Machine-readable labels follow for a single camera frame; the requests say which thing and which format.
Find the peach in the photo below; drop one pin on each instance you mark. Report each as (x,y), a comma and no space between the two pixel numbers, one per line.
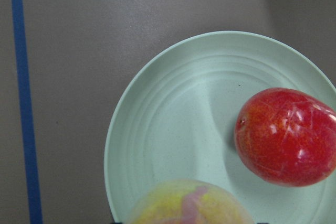
(188,201)

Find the red pomegranate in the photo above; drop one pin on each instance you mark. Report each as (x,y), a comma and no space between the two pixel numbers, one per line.
(286,137)

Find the green plate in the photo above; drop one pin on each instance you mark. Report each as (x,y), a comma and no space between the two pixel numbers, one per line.
(176,120)

